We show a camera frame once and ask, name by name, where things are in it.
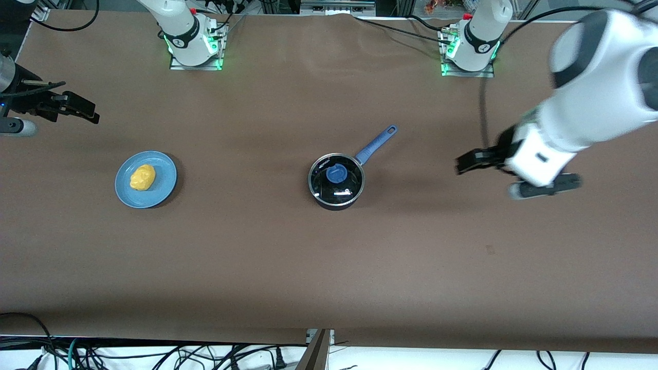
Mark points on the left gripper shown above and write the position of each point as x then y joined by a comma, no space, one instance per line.
503,147

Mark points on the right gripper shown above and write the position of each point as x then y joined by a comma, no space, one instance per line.
23,97

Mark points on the glass lid with blue knob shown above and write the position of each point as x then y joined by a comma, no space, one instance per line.
336,177

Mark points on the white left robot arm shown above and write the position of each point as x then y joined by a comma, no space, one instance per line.
596,97

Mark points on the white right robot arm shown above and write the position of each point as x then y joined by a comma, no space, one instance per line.
185,25

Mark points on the blue round plate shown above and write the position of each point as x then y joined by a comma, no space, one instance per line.
157,185

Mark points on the orange small object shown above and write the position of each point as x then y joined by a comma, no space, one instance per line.
434,6

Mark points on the brown table cloth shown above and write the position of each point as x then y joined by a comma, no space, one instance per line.
329,267

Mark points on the grey power strip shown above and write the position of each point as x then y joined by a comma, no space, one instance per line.
336,6

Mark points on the black power plug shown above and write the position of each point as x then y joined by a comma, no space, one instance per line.
279,358

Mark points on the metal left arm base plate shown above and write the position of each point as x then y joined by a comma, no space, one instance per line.
446,69

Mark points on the metal table corner bracket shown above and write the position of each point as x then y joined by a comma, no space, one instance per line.
41,13

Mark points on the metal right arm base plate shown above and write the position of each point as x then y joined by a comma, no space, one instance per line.
218,51

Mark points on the aluminium frame post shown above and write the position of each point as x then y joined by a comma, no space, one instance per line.
316,352

